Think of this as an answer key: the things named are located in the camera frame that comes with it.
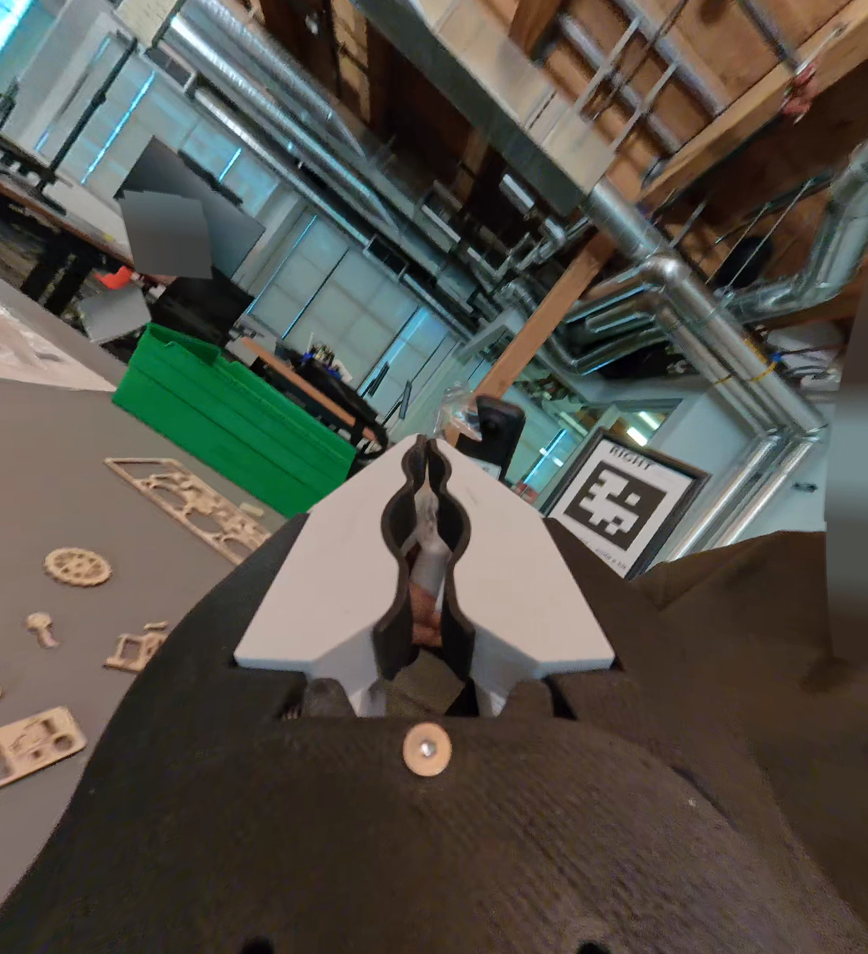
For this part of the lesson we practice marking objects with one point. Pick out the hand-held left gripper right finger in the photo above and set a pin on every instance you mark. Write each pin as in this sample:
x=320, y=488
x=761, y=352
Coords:
x=530, y=596

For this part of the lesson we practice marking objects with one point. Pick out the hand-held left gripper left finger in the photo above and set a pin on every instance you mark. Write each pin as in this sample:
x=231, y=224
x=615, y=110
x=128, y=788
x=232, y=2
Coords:
x=314, y=596

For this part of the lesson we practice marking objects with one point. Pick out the small clear plastic bag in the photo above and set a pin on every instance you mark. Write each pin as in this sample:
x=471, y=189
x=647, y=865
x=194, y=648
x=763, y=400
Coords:
x=462, y=410

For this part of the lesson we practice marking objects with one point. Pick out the wooden wheel piece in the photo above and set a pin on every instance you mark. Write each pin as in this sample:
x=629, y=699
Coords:
x=49, y=566

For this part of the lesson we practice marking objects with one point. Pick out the grey desk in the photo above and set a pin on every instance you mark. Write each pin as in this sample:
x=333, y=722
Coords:
x=68, y=447

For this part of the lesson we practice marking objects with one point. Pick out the person's right hand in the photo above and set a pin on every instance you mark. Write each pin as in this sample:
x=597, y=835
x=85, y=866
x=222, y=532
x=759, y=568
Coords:
x=428, y=618

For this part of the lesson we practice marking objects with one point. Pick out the wooden grid piece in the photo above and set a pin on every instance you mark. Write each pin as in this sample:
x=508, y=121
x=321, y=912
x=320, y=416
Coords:
x=154, y=641

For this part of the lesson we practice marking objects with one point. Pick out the green plastic bin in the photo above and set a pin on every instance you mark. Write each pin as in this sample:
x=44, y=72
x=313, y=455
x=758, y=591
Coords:
x=217, y=417

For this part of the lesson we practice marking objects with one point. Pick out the small wooden key piece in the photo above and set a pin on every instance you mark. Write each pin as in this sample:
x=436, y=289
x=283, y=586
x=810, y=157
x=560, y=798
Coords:
x=39, y=620

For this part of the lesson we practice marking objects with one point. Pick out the wooden plate piece with holes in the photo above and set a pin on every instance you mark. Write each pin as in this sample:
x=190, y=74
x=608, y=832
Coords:
x=1, y=745

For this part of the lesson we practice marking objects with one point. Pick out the wooden puzzle frame sheet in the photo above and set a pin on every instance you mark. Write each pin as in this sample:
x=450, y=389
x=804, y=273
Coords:
x=255, y=538

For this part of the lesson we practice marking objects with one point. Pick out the wooden post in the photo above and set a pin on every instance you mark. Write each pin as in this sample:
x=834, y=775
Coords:
x=545, y=320

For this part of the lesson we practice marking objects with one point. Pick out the silver ventilation duct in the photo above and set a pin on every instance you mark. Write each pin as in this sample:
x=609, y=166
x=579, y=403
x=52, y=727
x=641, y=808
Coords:
x=665, y=276

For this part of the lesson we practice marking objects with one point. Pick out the black wall screen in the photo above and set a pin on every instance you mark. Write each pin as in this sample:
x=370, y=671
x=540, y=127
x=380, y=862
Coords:
x=217, y=216

